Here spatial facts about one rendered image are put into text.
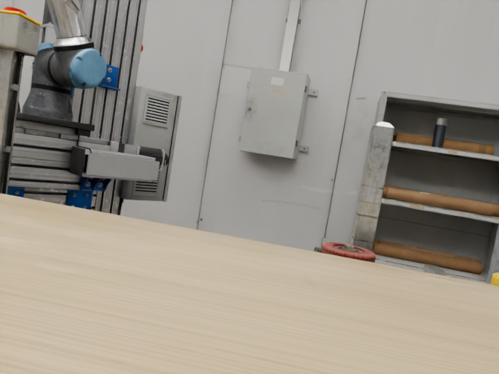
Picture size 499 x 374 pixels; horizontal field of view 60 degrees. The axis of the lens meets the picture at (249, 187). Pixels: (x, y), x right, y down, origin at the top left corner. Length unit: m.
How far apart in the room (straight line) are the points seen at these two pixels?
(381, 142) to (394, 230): 2.49
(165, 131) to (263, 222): 1.62
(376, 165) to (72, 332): 0.62
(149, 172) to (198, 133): 1.94
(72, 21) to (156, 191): 0.80
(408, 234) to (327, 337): 2.96
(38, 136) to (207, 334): 1.25
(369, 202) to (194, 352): 0.57
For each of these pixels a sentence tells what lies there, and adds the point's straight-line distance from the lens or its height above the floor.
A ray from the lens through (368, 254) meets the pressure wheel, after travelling 0.65.
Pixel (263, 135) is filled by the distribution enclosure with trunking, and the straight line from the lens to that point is 3.08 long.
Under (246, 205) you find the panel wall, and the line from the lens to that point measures 3.34.
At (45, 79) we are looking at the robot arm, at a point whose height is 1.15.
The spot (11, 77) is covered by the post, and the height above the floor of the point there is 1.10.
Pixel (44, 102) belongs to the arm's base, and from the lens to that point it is 1.51.
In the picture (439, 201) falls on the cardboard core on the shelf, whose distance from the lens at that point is 2.88.
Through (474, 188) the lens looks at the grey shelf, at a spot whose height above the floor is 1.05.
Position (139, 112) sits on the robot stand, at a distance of 1.82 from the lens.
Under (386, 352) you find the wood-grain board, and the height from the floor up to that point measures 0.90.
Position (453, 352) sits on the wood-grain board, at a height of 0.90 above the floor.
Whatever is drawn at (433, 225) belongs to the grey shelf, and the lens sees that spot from 3.29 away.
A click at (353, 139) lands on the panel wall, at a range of 3.25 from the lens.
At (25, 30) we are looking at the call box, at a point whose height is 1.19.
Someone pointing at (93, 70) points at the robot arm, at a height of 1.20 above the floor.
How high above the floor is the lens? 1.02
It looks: 4 degrees down
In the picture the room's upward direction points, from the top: 9 degrees clockwise
